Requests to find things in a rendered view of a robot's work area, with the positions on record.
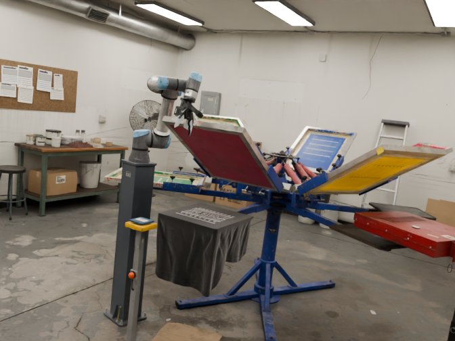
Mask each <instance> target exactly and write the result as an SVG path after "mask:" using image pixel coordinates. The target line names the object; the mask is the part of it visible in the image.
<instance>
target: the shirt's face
mask: <svg viewBox="0 0 455 341"><path fill-rule="evenodd" d="M198 207H200V208H205V209H207V210H212V211H215V212H220V213H223V214H228V215H231V216H233V217H234V218H231V219H228V220H225V221H221V222H218V223H215V224H213V223H209V222H206V221H201V220H198V219H194V218H192V217H187V216H184V215H181V214H177V213H176V212H181V211H184V210H189V209H193V208H198ZM160 213H161V214H165V215H169V216H171V217H175V218H179V219H183V220H185V221H189V222H193V223H197V224H199V225H204V226H206V227H210V228H214V229H218V228H220V227H224V226H226V225H230V224H232V223H235V222H238V221H241V220H244V219H247V218H250V217H253V216H251V215H247V214H242V213H239V212H234V211H231V210H227V209H224V208H219V207H216V206H211V205H208V204H203V203H198V204H193V205H189V206H184V207H181V208H175V209H172V210H166V211H163V212H160Z"/></svg>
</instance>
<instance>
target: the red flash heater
mask: <svg viewBox="0 0 455 341"><path fill-rule="evenodd" d="M353 220H354V225H353V226H354V227H357V228H359V229H362V230H364V231H367V232H369V233H372V234H375V235H377V236H379V237H382V238H385V239H386V240H389V241H392V242H395V243H396V244H399V245H402V246H405V247H407V248H409V249H412V250H415V251H417V252H420V253H422V254H425V255H427V256H430V257H432V258H439V257H446V256H450V257H452V258H453V259H452V262H455V227H451V226H449V225H445V224H442V223H438V222H436V221H432V220H429V219H426V218H423V217H420V216H416V215H414V214H410V213H408V212H404V211H389V212H355V213H354V218H353ZM413 225H414V226H417V227H420V229H416V228H413V227H412V226H413Z"/></svg>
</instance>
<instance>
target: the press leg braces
mask: <svg viewBox="0 0 455 341"><path fill-rule="evenodd" d="M261 266H262V262H261V261H260V260H259V261H258V262H257V263H256V264H255V265H254V266H253V267H252V268H251V269H250V270H249V271H248V272H247V273H246V274H245V275H244V276H243V277H242V278H241V279H240V280H239V281H238V282H237V284H236V285H235V286H234V287H233V288H232V289H231V290H230V291H229V292H228V293H225V294H223V295H224V296H225V297H226V298H229V297H234V296H237V295H236V294H235V293H236V292H237V291H238V290H239V289H240V288H241V287H242V286H243V285H244V284H245V283H246V282H247V281H248V280H249V279H250V278H251V277H252V276H253V275H254V274H255V273H256V272H257V271H258V270H259V269H260V268H261ZM275 268H276V269H277V270H278V271H279V272H280V274H281V275H282V276H283V277H284V278H285V280H286V281H287V282H288V283H289V284H290V285H287V286H288V287H290V288H291V289H293V288H300V286H298V285H297V284H296V283H295V282H294V281H293V280H292V279H291V278H290V277H289V275H288V274H287V273H286V272H285V270H284V269H283V268H282V267H281V266H280V265H279V264H278V263H277V261H276V266H275ZM269 297H270V263H266V266H265V302H264V304H262V309H263V311H266V312H271V307H270V305H269Z"/></svg>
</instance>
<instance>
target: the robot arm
mask: <svg viewBox="0 0 455 341"><path fill-rule="evenodd" d="M201 82H202V75H201V74H199V73H197V72H191V73H190V75H189V79H182V78H172V77H167V76H153V77H150V78H149V79H148V82H147V86H148V88H149V90H151V91H152V92H154V93H159V94H161V97H162V103H161V107H160V113H159V117H158V123H157V126H156V128H155V129H154V132H150V130H147V129H141V130H135V131H134V132H133V144H132V151H131V153H130V156H129V161H130V162H136V163H150V157H149V153H148V148H158V149H167V148H168V147H169V145H170V143H171V134H170V132H169V131H168V130H169V128H168V127H167V126H166V125H165V123H164V122H163V121H162V119H163V117H164V116H170V117H171V115H172V111H173V106H174V102H175V100H177V98H178V97H179V96H181V93H182V92H183V93H184V95H183V97H181V98H180V100H181V104H180V106H176V108H175V111H176V113H175V112H174V115H175V116H177V118H172V121H173V122H175V126H174V128H176V127H178V126H179V124H180V123H181V121H183V120H184V119H187V120H186V123H185V124H184V125H183V127H184V128H185V129H187V130H188V136H190V133H191V131H192V127H193V123H194V117H193V112H194V113H195V115H196V116H197V117H199V118H202V117H203V116H204V115H203V114H202V112H201V111H200V110H198V109H197V108H196V107H195V106H193V105H192V104H194V103H195V101H196V98H197V95H198V91H199V88H200V84H201ZM176 109H177V110H176Z"/></svg>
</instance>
